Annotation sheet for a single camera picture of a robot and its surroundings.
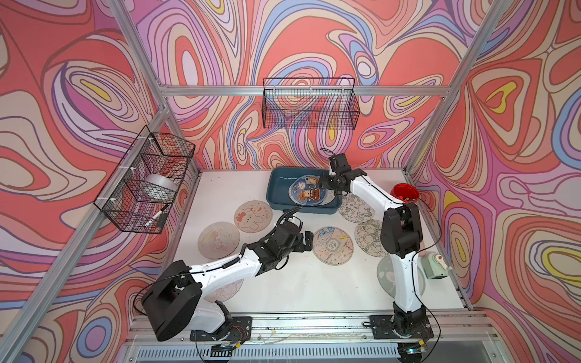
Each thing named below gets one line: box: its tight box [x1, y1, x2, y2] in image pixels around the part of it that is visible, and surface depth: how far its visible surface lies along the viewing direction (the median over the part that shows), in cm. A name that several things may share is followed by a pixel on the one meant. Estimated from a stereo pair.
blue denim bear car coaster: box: [288, 174, 327, 206], surface depth 110 cm
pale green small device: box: [423, 253, 453, 280], surface depth 82 cm
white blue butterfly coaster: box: [287, 174, 336, 206], surface depth 110 cm
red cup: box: [390, 183, 420, 204], surface depth 95 cm
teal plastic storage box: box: [266, 167, 342, 215], surface depth 109 cm
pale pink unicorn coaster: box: [203, 279, 245, 303], surface depth 82 cm
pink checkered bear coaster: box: [233, 200, 274, 233], surface depth 104 cm
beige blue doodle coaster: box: [312, 226, 355, 266], surface depth 95 cm
